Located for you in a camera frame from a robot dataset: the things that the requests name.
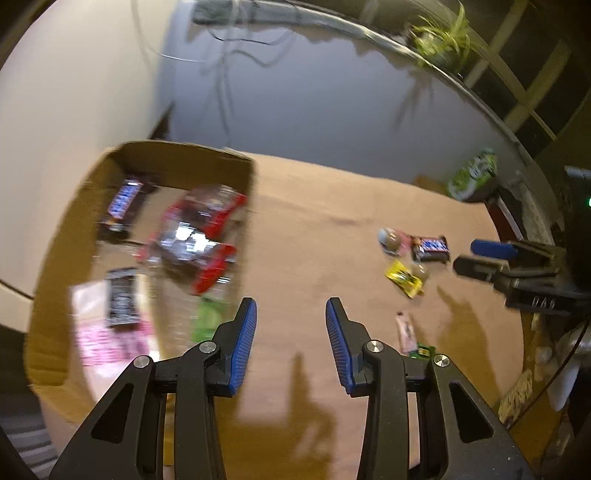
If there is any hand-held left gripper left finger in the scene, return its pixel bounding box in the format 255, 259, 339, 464
48, 296, 258, 480

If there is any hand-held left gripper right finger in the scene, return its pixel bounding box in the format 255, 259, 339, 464
325, 296, 536, 480

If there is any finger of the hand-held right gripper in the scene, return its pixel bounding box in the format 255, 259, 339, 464
471, 239, 520, 261
453, 256, 513, 283

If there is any clear red snack pack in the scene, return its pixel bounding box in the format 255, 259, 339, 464
139, 185, 247, 296

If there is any black snack packet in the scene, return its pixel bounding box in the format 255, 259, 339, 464
104, 268, 144, 328

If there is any sliced bread packet pink print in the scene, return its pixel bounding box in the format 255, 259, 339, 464
69, 277, 160, 384

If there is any brown blue chocolate bar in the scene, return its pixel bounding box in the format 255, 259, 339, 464
96, 179, 158, 234
411, 234, 451, 265

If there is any brown cardboard box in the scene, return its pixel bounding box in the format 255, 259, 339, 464
24, 140, 258, 416

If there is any red box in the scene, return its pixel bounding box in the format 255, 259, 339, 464
485, 194, 522, 241

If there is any pink snack bar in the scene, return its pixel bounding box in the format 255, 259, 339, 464
394, 311, 417, 356

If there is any yellow snack packet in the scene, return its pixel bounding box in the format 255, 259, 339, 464
385, 259, 424, 301

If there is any green printed bag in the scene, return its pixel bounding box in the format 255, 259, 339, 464
448, 148, 499, 201

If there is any round foil-wrapped candy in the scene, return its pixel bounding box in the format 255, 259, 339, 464
378, 227, 409, 256

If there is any brown paper sheet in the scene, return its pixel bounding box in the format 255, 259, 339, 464
37, 152, 525, 480

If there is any cream plush toy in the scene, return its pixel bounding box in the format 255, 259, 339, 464
531, 318, 587, 411

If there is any potted spider plant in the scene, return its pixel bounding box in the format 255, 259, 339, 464
406, 2, 483, 75

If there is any white cabinet panel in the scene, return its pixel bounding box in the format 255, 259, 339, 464
0, 0, 176, 301

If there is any white window frame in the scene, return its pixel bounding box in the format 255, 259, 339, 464
462, 0, 591, 139

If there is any white cable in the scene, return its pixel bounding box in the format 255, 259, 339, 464
131, 0, 208, 63

